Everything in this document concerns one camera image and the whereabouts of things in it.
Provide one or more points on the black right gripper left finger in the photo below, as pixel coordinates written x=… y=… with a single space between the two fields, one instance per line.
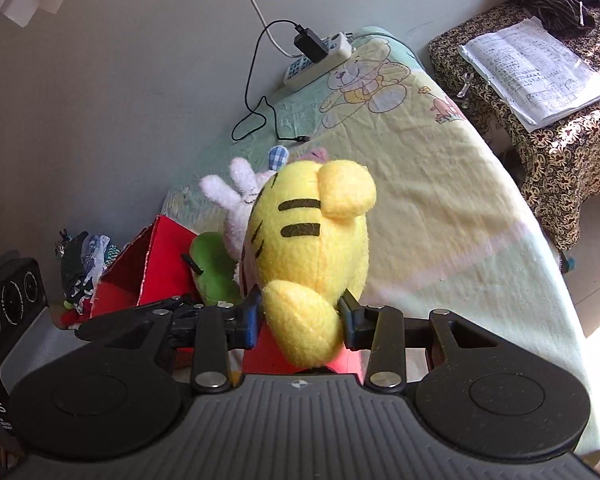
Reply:
x=211 y=332

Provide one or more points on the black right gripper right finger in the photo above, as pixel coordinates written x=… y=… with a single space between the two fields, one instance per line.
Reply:
x=387 y=334

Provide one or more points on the yellow tiger plush toy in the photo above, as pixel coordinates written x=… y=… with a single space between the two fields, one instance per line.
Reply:
x=306 y=244

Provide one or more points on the white rabbit plush toy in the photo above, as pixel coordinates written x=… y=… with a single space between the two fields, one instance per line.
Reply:
x=237 y=200

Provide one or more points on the pink bear plush toy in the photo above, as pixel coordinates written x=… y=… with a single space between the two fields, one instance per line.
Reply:
x=319 y=155

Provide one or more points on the green plush toy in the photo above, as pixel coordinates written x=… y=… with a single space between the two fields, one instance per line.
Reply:
x=212 y=269

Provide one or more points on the red fabric storage box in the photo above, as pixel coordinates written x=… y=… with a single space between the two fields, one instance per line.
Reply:
x=151 y=268

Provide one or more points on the cartoon bear bed sheet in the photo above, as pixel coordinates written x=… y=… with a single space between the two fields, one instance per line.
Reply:
x=450 y=228

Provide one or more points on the pile of patterned clothes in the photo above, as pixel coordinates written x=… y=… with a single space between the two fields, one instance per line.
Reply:
x=83 y=259

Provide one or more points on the black device with dials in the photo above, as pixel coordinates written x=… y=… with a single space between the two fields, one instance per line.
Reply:
x=22 y=299

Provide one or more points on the floral brown table cloth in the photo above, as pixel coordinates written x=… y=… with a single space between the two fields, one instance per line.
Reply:
x=562 y=161

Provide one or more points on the metal clip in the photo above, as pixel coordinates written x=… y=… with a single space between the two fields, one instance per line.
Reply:
x=466 y=79

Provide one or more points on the white power strip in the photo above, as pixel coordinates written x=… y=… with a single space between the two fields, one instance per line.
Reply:
x=303 y=71

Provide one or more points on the open paper notebook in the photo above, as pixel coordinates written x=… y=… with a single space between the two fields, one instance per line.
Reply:
x=536 y=75

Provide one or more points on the black power adapter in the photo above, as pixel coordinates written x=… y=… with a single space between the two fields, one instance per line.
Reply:
x=309 y=44

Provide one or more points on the dark striped clothing pile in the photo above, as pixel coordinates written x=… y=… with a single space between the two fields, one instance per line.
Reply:
x=559 y=15

